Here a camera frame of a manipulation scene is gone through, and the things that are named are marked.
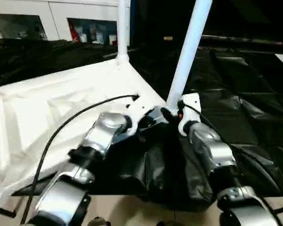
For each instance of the white plastic table top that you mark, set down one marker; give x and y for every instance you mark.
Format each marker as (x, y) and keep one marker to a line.
(42, 103)

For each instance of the black furniture with gold label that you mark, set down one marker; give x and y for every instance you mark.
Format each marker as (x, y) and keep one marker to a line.
(245, 19)

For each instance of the white cabinet with glass doors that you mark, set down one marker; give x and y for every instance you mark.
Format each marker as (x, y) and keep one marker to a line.
(52, 19)

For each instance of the white plastic table leg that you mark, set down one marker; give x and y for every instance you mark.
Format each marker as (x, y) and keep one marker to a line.
(123, 28)
(191, 47)

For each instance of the black mat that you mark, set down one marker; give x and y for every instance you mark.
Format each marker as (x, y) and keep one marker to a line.
(245, 103)

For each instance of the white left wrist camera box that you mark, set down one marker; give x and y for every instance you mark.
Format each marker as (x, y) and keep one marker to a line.
(140, 109)

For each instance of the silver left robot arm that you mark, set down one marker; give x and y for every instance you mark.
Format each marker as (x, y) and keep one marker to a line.
(80, 165)

